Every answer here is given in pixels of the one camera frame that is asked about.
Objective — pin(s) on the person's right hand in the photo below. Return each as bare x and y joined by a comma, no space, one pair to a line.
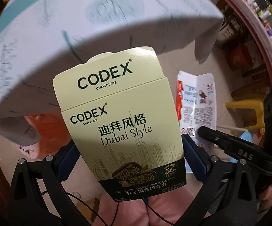
265,199

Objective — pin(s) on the patterned tablecloth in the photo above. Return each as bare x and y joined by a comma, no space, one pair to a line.
41,38

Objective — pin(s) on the white Kinder chocolate box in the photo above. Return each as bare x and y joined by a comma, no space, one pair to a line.
196,105

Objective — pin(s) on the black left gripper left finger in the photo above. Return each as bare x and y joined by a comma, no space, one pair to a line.
27,206

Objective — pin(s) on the red plastic stool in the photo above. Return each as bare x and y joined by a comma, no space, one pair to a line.
54,134

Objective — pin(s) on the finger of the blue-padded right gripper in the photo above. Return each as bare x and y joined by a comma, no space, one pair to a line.
237,148

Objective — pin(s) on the yellow plastic stool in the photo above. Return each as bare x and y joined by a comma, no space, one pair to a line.
252,111

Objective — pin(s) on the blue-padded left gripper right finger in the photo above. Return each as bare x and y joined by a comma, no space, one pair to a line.
227,196

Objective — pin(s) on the pink trousers leg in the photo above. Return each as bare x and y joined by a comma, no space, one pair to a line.
169,208

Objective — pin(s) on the green yellow Codex chocolate box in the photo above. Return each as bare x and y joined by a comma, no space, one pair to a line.
120,113

